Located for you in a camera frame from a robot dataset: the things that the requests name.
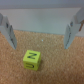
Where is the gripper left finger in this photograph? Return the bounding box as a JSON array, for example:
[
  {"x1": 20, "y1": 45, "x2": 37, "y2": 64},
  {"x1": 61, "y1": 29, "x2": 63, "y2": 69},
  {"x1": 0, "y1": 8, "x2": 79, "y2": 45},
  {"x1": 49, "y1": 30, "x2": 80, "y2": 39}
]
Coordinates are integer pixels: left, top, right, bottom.
[{"x1": 0, "y1": 12, "x2": 18, "y2": 51}]

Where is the yellow block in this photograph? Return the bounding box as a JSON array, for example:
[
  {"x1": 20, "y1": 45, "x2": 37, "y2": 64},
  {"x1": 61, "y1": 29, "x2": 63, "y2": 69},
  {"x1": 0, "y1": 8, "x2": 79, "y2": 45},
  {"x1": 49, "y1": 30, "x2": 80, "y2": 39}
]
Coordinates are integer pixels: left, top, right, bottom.
[{"x1": 22, "y1": 50, "x2": 42, "y2": 72}]

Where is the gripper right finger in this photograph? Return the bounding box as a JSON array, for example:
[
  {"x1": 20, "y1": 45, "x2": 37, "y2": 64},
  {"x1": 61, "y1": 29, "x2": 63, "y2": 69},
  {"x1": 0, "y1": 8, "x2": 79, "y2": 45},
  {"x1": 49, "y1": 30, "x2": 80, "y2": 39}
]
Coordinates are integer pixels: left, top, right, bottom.
[{"x1": 63, "y1": 15, "x2": 84, "y2": 51}]

